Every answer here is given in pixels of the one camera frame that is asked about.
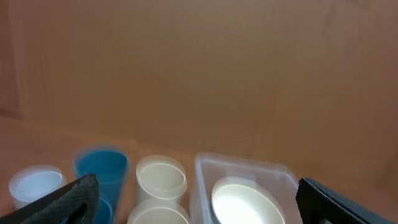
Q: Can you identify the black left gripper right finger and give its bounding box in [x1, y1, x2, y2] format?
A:
[295, 177, 393, 224]

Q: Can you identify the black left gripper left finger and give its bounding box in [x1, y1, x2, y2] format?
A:
[1, 174, 100, 224]

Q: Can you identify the grey small cup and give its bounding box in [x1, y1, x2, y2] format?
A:
[9, 165, 67, 209]

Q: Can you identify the cream bowl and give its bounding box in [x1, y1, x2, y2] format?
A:
[211, 177, 286, 224]

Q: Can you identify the dark blue tall cup rear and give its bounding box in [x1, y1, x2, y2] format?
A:
[73, 145, 130, 212]

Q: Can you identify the beige tall cup front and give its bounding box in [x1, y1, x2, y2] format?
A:
[127, 199, 190, 224]

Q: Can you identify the beige tall cup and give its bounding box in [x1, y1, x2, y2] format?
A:
[127, 199, 190, 224]
[136, 154, 188, 205]

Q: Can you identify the beige tall cup rear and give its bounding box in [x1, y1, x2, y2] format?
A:
[136, 154, 188, 205]

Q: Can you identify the clear plastic storage bin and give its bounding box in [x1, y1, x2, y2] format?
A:
[190, 153, 302, 224]

